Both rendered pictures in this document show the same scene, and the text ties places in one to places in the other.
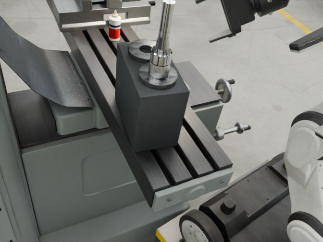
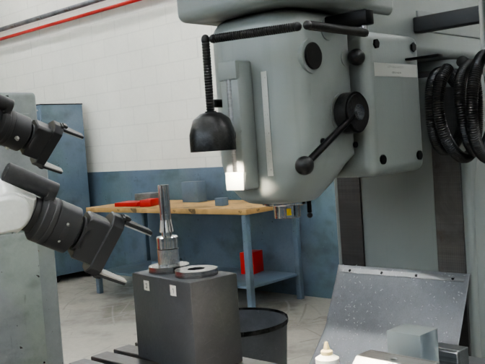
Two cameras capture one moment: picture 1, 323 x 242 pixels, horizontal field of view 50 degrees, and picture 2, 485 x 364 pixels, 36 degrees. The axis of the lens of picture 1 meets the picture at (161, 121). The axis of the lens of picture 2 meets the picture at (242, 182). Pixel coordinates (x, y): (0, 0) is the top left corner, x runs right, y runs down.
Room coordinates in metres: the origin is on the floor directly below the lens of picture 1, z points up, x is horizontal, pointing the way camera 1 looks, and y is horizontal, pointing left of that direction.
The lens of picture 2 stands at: (2.23, -0.20, 1.42)
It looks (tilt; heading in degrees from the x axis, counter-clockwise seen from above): 3 degrees down; 166
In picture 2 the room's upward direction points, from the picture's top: 4 degrees counter-clockwise
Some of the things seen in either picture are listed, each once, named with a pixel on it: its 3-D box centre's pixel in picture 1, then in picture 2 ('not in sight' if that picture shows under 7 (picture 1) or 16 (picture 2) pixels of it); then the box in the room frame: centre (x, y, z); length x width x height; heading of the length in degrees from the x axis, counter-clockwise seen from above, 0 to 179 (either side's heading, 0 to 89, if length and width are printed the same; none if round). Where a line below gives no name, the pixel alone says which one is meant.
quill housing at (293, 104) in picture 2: not in sight; (282, 110); (0.99, 0.20, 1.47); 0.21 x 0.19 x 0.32; 33
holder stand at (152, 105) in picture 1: (147, 92); (185, 313); (0.69, 0.05, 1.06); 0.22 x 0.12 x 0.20; 25
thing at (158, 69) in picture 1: (159, 63); (168, 252); (0.65, 0.03, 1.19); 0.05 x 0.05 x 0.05
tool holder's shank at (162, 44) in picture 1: (165, 27); (164, 210); (0.65, 0.03, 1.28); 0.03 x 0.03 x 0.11
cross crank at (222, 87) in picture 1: (217, 92); not in sight; (1.27, -0.23, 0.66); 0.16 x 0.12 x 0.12; 123
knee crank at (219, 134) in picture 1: (232, 129); not in sight; (1.17, -0.33, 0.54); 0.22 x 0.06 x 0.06; 123
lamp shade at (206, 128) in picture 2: not in sight; (211, 131); (1.11, 0.04, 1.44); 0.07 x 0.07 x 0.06
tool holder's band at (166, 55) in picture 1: (161, 52); (167, 238); (0.65, 0.03, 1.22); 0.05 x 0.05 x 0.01
